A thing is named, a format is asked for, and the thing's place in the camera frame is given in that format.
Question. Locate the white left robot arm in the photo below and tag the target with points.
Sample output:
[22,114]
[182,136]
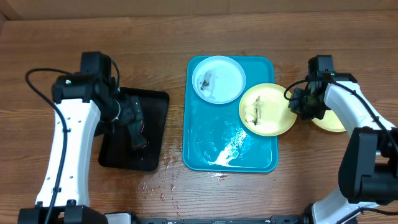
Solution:
[86,104]

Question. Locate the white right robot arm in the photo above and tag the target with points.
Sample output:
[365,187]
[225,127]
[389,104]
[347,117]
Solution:
[367,176]

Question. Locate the green scouring sponge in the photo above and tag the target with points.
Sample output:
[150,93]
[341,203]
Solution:
[136,128]

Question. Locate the light blue plate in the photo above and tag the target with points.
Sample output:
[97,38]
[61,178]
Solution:
[218,79]

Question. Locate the blue plastic tray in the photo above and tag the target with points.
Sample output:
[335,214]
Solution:
[215,139]

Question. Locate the yellow plate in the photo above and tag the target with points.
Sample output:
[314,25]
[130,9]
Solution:
[264,110]
[329,122]

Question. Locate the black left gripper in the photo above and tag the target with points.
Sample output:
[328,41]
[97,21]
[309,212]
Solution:
[132,109]

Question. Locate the black plastic tray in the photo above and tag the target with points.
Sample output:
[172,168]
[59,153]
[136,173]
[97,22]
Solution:
[116,151]

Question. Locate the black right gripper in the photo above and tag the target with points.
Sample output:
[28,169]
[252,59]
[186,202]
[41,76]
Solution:
[296,106]

